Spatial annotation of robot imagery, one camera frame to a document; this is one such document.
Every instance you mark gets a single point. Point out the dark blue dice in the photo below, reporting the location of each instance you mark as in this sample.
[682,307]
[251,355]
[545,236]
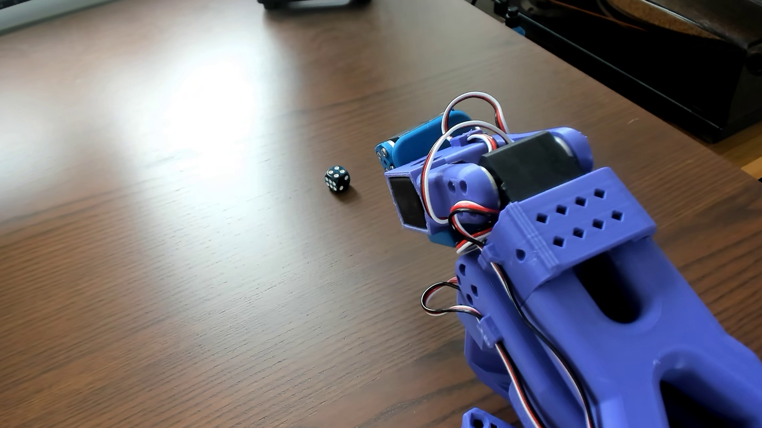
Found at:
[337,179]

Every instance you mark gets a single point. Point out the black turntable with dust cover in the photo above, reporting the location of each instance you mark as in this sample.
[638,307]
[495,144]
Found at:
[703,64]

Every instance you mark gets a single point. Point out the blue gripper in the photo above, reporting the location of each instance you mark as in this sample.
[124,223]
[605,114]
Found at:
[428,143]

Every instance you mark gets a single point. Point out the purple robot arm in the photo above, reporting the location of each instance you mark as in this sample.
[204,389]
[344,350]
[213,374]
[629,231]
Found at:
[591,333]

